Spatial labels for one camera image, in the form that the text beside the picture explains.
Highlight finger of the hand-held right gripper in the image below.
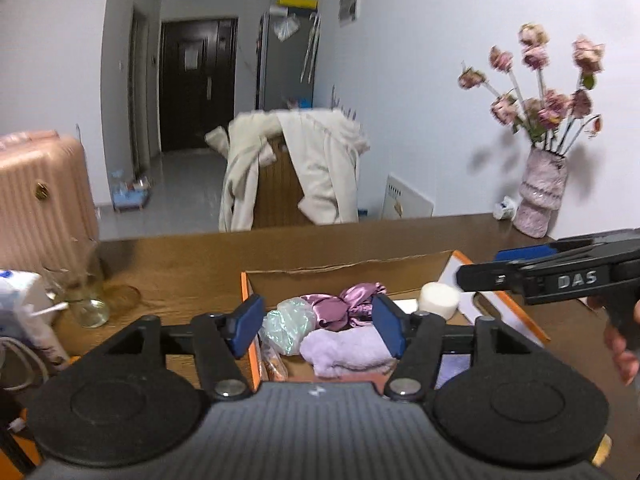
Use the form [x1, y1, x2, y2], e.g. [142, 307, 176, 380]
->
[456, 260, 531, 293]
[492, 228, 640, 263]

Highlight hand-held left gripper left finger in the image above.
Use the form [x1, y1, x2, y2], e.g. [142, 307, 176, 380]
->
[102, 294, 267, 402]

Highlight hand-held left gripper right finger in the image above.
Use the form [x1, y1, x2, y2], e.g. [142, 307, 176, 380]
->
[371, 292, 528, 403]

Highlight lavender towel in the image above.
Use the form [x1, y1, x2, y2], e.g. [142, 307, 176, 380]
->
[299, 325, 396, 380]

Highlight orange-edged cardboard box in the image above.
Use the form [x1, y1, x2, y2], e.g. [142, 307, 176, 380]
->
[240, 249, 551, 393]

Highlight person's right hand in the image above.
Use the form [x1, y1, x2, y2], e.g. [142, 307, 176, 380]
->
[602, 320, 640, 387]

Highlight white green scrunchie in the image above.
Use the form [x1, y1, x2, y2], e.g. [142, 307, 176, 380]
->
[259, 296, 317, 357]

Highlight magenta satin scrunchie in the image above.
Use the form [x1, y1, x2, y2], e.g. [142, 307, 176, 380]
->
[339, 282, 387, 328]

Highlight small white jar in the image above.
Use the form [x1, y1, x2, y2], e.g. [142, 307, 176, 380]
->
[492, 196, 518, 222]

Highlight white cylinder roll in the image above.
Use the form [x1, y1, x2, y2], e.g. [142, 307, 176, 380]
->
[418, 282, 461, 320]

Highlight pink textured vase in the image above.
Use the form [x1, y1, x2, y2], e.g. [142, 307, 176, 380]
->
[512, 146, 569, 239]

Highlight mauve satin scrunchie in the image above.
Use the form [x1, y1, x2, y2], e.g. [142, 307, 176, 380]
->
[300, 294, 353, 333]

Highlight white calendar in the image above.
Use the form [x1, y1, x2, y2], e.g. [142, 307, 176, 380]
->
[381, 173, 435, 220]

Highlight wooden chair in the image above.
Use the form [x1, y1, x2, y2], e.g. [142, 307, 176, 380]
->
[252, 145, 313, 230]

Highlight dried pink flowers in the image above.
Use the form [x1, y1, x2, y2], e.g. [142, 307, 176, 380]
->
[457, 22, 606, 153]

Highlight clear drinking glass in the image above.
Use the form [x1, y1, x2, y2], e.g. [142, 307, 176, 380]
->
[42, 237, 112, 329]

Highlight cream coat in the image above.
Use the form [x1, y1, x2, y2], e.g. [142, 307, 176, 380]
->
[205, 109, 371, 233]

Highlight small floor rack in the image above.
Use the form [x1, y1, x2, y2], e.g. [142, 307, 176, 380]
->
[111, 170, 153, 213]

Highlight purple decoration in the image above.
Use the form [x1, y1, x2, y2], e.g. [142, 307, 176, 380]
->
[330, 85, 358, 121]

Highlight white blue plastic bag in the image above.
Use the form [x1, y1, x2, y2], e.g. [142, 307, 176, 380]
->
[0, 269, 68, 368]

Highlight dark brown entrance door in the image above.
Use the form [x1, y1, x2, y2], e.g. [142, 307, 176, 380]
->
[159, 17, 238, 153]

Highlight pink ribbed suitcase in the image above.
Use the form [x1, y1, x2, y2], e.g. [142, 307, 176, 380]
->
[0, 130, 101, 281]

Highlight white side door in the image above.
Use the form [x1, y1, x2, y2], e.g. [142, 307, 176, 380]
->
[129, 5, 151, 176]

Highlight grey refrigerator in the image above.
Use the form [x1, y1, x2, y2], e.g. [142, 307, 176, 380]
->
[257, 10, 318, 111]

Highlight striped hanging umbrella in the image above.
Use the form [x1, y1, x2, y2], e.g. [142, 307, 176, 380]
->
[300, 12, 321, 83]

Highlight clear hanging plastic bag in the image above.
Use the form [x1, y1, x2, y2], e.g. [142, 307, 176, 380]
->
[272, 14, 301, 42]

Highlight white cable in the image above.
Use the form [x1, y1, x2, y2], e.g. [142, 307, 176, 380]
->
[0, 337, 51, 393]

